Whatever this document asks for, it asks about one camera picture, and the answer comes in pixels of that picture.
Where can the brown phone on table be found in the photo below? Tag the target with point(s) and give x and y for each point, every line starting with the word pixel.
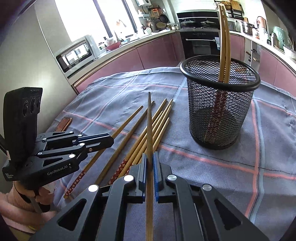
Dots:
pixel 63 124

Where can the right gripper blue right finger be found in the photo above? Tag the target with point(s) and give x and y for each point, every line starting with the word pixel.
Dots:
pixel 200 213

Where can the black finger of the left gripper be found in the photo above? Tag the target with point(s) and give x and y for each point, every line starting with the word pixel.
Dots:
pixel 106 141

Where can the black mesh utensil cup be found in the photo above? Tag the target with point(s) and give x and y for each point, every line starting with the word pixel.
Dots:
pixel 202 73

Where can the white toaster oven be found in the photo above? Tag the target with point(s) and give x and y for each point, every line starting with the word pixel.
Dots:
pixel 77 55

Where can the pink bowl on counter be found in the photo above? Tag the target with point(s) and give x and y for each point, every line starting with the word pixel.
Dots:
pixel 113 46

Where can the mint green appliance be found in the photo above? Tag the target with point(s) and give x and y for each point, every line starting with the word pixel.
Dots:
pixel 281 36

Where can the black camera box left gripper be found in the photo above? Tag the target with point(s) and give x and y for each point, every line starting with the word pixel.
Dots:
pixel 21 107

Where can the black built-in oven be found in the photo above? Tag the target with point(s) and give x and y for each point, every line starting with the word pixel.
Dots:
pixel 200 43

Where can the left hand pink sleeve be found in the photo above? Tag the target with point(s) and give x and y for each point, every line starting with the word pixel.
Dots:
pixel 17 209

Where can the steel stock pot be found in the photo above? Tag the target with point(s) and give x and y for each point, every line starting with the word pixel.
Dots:
pixel 247 28

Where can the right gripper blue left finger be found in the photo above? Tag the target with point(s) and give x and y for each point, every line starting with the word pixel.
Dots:
pixel 97 213

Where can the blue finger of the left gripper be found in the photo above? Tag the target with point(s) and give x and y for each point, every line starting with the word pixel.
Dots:
pixel 80 137

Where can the black range hood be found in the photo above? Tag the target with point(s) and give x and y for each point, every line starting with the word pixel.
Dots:
pixel 199 19

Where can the plaid grey blue tablecloth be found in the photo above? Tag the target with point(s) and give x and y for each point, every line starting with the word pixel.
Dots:
pixel 256 174

